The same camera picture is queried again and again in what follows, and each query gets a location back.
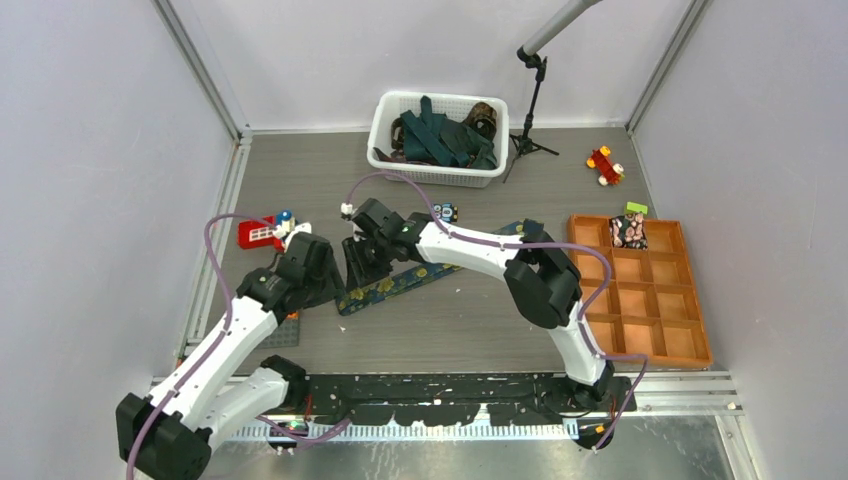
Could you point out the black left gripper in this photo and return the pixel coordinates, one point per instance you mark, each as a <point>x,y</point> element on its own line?
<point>333,287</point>

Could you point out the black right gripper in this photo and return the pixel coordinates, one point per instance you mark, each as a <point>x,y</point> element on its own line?
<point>360,273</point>

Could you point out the blue yellow floral tie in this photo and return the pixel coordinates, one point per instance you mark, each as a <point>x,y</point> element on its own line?
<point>397,281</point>

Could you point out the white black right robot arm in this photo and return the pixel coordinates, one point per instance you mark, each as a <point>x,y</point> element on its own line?
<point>543,282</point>

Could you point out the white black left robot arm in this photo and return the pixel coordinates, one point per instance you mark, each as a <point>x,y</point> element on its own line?
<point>171,432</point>

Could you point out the orange grey toy block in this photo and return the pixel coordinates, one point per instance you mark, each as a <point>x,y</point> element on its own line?
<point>286,335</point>

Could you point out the red toy house block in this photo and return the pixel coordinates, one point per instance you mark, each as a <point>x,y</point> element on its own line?
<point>272,231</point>

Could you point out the blue owl toy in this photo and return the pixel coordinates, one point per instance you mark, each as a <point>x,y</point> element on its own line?
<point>447,212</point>

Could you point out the dark floral tie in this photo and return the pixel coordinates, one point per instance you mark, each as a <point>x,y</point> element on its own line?
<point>395,156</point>

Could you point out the dark green tie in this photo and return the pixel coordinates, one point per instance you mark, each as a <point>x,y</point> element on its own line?
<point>431,138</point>

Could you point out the white plastic basket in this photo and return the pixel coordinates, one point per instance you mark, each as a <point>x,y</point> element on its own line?
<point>456,107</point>

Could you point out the brown patterned rolled tie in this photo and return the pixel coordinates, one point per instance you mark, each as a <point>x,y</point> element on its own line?
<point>482,119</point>

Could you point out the black tripod stand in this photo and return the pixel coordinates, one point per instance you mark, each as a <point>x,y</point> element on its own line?
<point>524,145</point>

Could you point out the red toy car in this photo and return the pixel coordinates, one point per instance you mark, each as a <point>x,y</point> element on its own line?
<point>609,173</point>

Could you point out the green toy block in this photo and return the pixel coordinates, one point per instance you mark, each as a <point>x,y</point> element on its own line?
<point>636,208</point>

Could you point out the orange wooden compartment tray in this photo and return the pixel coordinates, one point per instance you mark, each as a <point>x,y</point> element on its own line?
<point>651,305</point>

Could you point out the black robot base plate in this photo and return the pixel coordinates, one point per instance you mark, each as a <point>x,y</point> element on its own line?
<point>516,399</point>

